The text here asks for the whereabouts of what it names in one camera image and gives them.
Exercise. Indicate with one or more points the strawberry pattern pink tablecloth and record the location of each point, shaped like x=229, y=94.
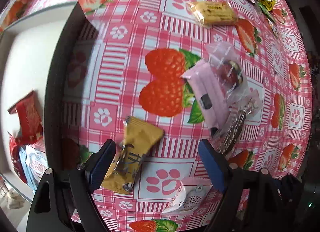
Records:
x=128, y=61

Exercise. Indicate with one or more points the golden biscuit packet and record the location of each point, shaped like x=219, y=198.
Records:
x=208, y=13

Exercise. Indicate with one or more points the red foil snack packet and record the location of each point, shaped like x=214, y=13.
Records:
x=28, y=129

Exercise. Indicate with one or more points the pink long snack bar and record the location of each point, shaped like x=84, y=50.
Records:
x=208, y=94

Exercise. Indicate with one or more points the clear dark jerky packet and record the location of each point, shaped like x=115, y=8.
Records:
x=225, y=138

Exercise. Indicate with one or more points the mustard yellow snack packet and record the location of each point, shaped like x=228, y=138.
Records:
x=139, y=138

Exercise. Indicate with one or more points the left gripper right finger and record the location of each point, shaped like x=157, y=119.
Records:
x=230, y=182

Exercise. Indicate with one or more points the black white storage tray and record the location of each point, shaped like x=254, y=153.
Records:
x=35, y=52

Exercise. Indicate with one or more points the white crispy cranberry packet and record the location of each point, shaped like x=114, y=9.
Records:
x=189, y=196

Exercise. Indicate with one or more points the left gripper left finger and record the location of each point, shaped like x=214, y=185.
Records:
x=87, y=178

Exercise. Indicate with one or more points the clear date candy packet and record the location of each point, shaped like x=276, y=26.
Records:
x=228, y=69

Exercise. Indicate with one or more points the blue white snack packet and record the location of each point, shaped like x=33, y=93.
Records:
x=25, y=169

